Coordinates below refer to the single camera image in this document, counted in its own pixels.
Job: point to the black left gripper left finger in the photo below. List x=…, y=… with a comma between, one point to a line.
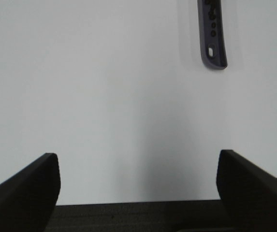
x=28, y=198

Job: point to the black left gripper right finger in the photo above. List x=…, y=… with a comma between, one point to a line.
x=248, y=193

